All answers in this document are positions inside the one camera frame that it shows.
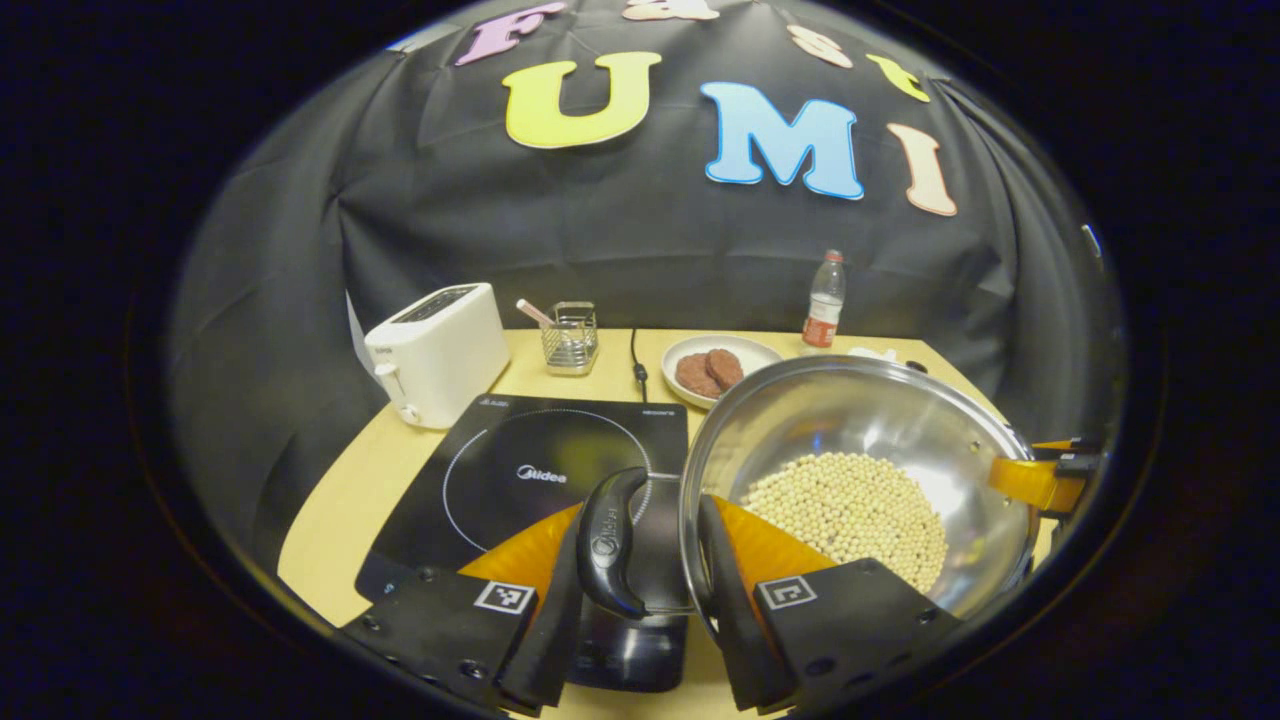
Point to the plastic bottle with red label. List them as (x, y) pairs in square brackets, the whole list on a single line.
[(824, 305)]

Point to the black backdrop cloth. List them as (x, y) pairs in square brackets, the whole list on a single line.
[(640, 250)]

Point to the white divided dish with beans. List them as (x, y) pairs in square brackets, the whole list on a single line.
[(872, 354)]

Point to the white toaster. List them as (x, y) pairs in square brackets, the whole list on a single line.
[(440, 355)]

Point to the clear glass holder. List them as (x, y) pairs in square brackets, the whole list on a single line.
[(571, 345)]

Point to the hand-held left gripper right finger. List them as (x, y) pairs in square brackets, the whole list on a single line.
[(735, 610)]

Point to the brown meat patty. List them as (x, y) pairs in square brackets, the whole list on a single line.
[(693, 375), (726, 367)]

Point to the pile of soybeans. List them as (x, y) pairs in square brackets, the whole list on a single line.
[(850, 515)]

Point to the white round plate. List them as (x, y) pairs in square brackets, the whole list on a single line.
[(755, 352)]

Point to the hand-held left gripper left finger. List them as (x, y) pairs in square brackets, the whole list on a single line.
[(545, 620)]

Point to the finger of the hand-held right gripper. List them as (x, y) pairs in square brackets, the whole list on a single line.
[(1030, 482), (1075, 447)]

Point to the black induction cooktop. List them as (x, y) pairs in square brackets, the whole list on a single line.
[(480, 480)]

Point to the pink stick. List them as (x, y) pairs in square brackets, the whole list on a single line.
[(533, 312)]

